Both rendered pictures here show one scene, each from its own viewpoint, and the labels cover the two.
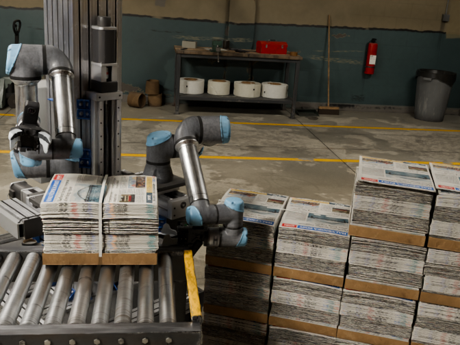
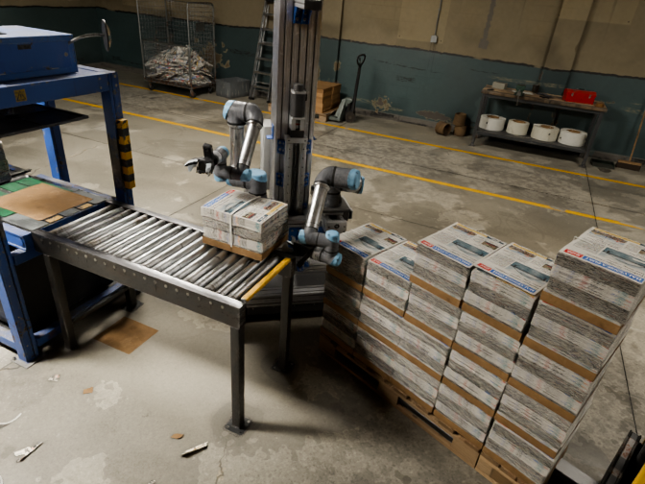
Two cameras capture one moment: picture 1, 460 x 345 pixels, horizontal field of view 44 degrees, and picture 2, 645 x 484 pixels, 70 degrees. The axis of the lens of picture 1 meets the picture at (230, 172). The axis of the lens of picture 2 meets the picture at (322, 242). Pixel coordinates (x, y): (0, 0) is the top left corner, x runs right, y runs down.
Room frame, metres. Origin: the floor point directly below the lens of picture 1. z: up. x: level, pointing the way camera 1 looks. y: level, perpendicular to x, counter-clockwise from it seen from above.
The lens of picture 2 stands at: (0.12, -1.09, 2.07)
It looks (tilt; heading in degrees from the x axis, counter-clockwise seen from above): 29 degrees down; 31
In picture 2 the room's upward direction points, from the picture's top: 5 degrees clockwise
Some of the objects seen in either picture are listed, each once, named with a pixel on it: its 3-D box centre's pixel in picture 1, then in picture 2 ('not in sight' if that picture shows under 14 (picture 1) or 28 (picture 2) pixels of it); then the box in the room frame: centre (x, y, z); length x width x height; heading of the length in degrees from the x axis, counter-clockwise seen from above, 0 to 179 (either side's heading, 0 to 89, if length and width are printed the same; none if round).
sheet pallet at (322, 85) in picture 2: not in sight; (306, 97); (7.49, 3.94, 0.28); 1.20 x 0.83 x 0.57; 99
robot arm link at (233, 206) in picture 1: (229, 213); (328, 240); (2.00, -0.01, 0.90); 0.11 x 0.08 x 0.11; 111
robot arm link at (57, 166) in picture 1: (62, 162); (256, 181); (2.23, 0.70, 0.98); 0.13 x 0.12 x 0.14; 110
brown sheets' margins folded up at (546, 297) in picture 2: not in sight; (557, 377); (2.04, -1.23, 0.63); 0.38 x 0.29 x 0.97; 167
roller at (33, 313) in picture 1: (41, 290); (192, 256); (1.56, 0.56, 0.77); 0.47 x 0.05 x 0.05; 9
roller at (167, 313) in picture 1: (165, 289); (254, 278); (1.62, 0.18, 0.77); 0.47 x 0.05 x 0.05; 9
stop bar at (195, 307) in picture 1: (192, 281); (268, 278); (1.62, 0.10, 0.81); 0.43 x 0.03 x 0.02; 9
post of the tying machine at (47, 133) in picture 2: not in sight; (59, 173); (1.76, 2.12, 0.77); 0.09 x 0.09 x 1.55; 9
